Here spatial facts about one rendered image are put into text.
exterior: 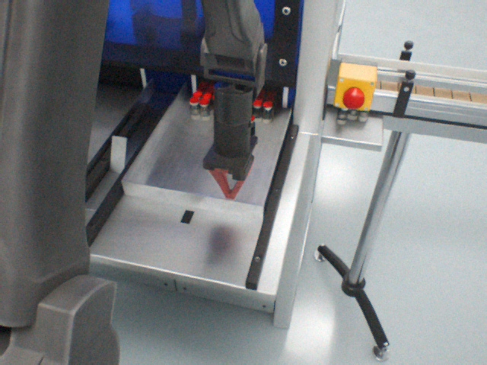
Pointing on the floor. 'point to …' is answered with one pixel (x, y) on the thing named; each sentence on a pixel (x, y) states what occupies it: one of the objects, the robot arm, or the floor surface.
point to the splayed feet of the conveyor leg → (380, 352)
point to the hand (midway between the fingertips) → (230, 194)
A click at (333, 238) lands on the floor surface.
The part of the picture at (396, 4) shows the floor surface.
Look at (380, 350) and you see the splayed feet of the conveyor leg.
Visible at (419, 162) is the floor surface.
